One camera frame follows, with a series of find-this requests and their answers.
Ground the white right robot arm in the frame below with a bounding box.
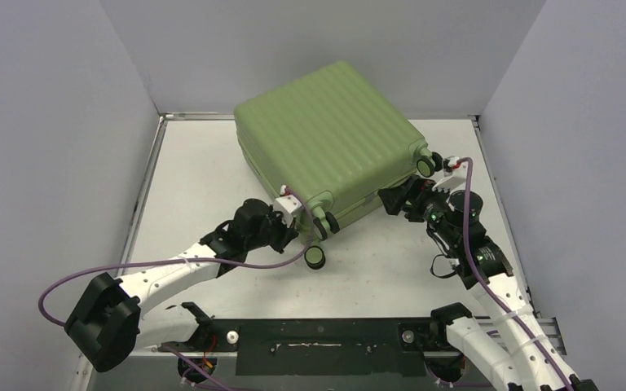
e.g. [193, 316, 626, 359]
[378, 175, 597, 390]

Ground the aluminium frame rail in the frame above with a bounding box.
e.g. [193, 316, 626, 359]
[476, 316, 567, 356]

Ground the middle left suitcase wheel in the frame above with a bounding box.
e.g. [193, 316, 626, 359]
[312, 211, 341, 241]

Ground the far left suitcase wheel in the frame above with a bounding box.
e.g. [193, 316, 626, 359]
[416, 152, 443, 178]

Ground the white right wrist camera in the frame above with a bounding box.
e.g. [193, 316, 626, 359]
[432, 156, 467, 193]

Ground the green suitcase with blue lining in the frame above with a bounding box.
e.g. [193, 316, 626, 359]
[233, 61, 431, 239]

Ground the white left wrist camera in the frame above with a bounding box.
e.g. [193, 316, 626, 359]
[273, 185, 303, 225]

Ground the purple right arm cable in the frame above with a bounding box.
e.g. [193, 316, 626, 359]
[456, 156, 576, 391]

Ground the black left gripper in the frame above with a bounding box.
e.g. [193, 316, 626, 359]
[245, 204, 298, 253]

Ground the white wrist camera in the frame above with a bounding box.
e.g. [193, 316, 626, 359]
[273, 185, 303, 225]
[432, 156, 467, 193]

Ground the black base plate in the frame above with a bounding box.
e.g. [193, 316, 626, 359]
[170, 318, 465, 377]

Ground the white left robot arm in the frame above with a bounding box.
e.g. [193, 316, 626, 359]
[64, 195, 311, 372]

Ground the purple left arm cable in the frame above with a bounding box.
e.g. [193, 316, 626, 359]
[37, 186, 317, 391]

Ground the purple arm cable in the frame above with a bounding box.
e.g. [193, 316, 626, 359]
[37, 186, 317, 391]
[456, 156, 576, 391]

